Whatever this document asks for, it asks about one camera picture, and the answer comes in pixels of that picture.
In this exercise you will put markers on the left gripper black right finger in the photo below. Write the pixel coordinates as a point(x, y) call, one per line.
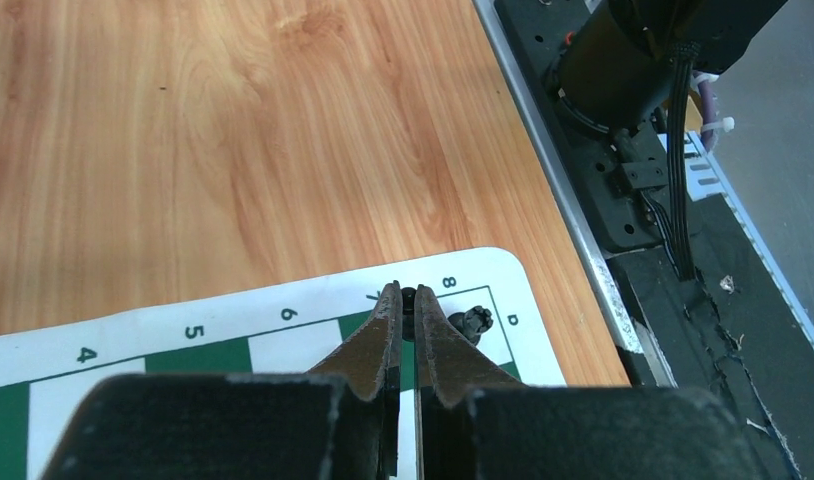
point(476, 421)

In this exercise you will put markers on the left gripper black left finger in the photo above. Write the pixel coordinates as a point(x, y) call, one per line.
point(338, 420)

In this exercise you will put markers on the black chess rook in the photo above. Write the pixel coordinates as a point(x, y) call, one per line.
point(472, 323)

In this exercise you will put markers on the green white chess mat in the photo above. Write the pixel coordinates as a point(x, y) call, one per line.
point(45, 373)

